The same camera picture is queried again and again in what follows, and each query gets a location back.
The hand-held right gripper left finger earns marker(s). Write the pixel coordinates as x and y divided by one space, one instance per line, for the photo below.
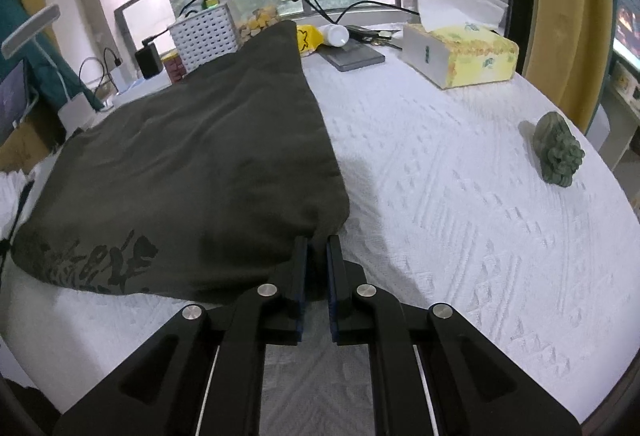
300 286

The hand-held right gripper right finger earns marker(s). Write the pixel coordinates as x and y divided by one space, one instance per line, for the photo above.
334 286

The dark olive garment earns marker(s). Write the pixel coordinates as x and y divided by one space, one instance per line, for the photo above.
200 156

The yellow plastic bag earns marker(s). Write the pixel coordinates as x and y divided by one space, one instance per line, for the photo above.
307 39

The small white bottle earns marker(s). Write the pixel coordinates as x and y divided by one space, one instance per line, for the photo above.
334 35

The red can yellow lid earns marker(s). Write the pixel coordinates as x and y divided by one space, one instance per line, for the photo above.
175 66

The bunch of keys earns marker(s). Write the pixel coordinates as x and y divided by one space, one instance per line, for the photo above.
370 35

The white power strip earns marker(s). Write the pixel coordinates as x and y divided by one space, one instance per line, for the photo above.
135 89

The green stone figurine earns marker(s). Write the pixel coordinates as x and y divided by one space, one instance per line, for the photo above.
557 151

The yellow tissue box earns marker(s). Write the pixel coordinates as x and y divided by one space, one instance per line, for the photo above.
465 56

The white perforated plastic basket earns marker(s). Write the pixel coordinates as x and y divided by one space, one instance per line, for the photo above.
205 36

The black charger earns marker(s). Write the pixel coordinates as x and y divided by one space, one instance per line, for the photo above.
149 60

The clear jar with yellow pieces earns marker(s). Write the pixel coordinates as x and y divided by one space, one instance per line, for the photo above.
252 1

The brown cardboard box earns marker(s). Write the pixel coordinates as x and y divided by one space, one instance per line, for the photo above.
25 141

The teal curtain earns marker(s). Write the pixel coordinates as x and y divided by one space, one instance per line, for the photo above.
55 71

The white side cabinet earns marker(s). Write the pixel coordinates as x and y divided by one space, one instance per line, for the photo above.
617 116

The yellow curtain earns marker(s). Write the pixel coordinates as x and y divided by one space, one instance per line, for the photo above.
565 16

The white desk lamp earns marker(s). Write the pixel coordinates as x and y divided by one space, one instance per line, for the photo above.
30 32

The computer monitor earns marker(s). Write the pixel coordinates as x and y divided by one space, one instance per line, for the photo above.
629 26

